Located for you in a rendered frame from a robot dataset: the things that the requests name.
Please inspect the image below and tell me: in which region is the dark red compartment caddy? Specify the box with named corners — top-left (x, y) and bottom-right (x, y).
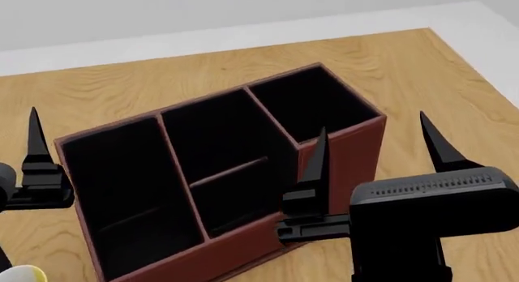
top-left (54, 62), bottom-right (388, 282)

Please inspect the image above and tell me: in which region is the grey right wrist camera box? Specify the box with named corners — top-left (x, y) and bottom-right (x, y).
top-left (349, 165), bottom-right (519, 240)

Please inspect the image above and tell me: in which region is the white yellow rounded object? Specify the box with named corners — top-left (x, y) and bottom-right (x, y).
top-left (0, 264), bottom-right (49, 282)

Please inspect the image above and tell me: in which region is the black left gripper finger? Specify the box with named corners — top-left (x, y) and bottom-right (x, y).
top-left (21, 106), bottom-right (62, 190)

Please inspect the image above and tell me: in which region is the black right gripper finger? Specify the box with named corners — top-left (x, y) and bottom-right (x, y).
top-left (419, 110), bottom-right (486, 174)
top-left (281, 126), bottom-right (331, 219)

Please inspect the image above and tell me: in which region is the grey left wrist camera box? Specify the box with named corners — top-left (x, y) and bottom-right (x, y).
top-left (0, 161), bottom-right (18, 204)

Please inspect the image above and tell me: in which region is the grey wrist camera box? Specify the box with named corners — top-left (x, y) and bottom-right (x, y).
top-left (0, 161), bottom-right (18, 204)
top-left (349, 165), bottom-right (519, 240)

